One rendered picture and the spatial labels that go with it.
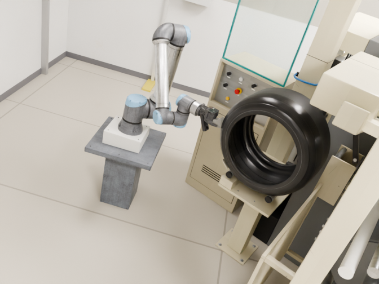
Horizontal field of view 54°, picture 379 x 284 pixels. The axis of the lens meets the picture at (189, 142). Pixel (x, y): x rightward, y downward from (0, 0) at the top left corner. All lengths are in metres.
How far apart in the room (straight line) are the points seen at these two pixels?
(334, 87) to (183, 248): 1.86
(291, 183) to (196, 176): 1.53
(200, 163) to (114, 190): 0.81
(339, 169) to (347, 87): 0.84
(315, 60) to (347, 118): 0.82
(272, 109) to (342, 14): 0.63
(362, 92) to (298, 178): 0.66
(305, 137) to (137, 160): 1.27
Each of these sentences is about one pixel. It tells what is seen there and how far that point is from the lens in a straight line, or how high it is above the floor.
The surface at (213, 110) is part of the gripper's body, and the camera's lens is 2.32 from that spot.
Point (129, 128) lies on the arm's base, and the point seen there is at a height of 0.75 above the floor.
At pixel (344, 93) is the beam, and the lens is 1.61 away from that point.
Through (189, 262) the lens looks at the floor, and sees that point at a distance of 2.94.
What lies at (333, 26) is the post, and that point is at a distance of 2.23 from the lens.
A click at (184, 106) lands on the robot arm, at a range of 2.38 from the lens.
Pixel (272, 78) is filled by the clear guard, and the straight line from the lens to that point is 2.83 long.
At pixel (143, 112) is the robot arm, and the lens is 2.74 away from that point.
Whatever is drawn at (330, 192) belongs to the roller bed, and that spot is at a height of 0.97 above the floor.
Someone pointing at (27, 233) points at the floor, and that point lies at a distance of 3.00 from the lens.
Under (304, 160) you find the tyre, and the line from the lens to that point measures 2.00.
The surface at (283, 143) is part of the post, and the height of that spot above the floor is 1.08.
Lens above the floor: 2.24
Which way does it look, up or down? 32 degrees down
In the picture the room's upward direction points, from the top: 16 degrees clockwise
